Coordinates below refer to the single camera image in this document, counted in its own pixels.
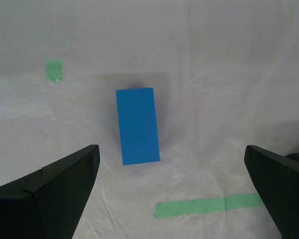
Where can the blue rectangular block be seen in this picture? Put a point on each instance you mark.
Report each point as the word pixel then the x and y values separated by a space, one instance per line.
pixel 138 127

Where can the long green tape strip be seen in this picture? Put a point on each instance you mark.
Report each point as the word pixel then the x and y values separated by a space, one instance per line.
pixel 201 205

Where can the small green tape mark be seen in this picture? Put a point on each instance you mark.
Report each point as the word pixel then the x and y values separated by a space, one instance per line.
pixel 54 69

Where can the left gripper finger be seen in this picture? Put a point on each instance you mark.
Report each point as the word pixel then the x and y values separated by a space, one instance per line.
pixel 286 194
pixel 40 206

